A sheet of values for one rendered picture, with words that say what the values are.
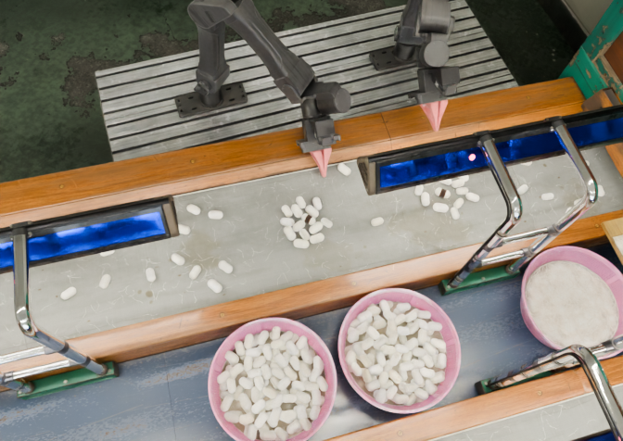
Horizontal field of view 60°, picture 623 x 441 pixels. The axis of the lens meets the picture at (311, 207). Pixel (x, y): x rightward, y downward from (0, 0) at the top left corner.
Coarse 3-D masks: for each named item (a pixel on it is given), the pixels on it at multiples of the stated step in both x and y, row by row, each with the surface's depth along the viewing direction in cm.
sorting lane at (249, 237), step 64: (256, 192) 133; (320, 192) 134; (576, 192) 138; (128, 256) 124; (192, 256) 125; (256, 256) 126; (320, 256) 127; (384, 256) 128; (0, 320) 116; (64, 320) 117; (128, 320) 118
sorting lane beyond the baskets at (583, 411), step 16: (576, 400) 115; (592, 400) 116; (512, 416) 113; (528, 416) 113; (544, 416) 114; (560, 416) 114; (576, 416) 114; (592, 416) 114; (464, 432) 111; (480, 432) 111; (496, 432) 112; (512, 432) 112; (528, 432) 112; (544, 432) 112; (560, 432) 112; (576, 432) 112; (592, 432) 113
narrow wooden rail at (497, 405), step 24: (528, 384) 114; (552, 384) 114; (576, 384) 114; (456, 408) 111; (480, 408) 111; (504, 408) 111; (528, 408) 112; (360, 432) 108; (384, 432) 108; (408, 432) 108; (432, 432) 109
